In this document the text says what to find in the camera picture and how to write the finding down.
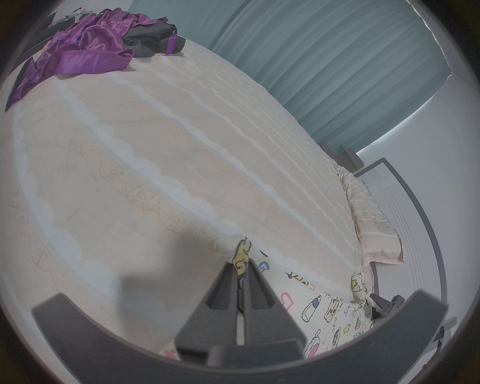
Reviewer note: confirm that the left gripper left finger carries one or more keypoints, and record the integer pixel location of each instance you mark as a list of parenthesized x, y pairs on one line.
[(202, 330)]

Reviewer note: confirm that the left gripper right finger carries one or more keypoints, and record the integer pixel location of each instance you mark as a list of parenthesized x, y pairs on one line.
[(277, 330)]

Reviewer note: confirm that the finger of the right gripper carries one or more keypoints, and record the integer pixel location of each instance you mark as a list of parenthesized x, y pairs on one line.
[(381, 303)]

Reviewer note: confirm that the white printed pyjama top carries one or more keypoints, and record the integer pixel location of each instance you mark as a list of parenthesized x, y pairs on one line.
[(326, 311)]

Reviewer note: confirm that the bed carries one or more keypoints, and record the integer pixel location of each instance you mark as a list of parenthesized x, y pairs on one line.
[(150, 150)]

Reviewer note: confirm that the pile of clothes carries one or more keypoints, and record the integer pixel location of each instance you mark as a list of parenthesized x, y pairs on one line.
[(93, 41)]

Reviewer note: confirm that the pink striped pillow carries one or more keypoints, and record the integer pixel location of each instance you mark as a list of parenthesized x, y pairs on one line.
[(371, 225)]

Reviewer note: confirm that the grey bedside table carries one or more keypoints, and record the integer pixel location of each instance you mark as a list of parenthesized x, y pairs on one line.
[(352, 159)]

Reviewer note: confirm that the blue-green curtain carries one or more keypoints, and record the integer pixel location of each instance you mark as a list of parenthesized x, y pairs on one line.
[(318, 67)]

